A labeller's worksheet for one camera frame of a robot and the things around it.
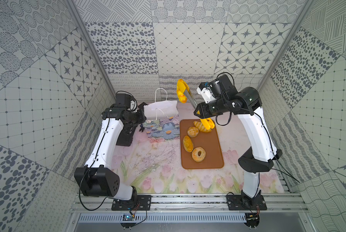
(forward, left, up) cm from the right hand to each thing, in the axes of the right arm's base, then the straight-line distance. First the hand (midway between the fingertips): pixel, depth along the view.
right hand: (198, 114), depth 65 cm
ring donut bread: (-4, 0, -34) cm, 34 cm away
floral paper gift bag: (+5, +19, -9) cm, 22 cm away
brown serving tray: (+6, -11, -35) cm, 37 cm away
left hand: (+6, +26, -11) cm, 29 cm away
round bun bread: (+12, 0, -32) cm, 35 cm away
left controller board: (-36, +35, -38) cm, 63 cm away
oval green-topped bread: (+2, +4, -32) cm, 32 cm away
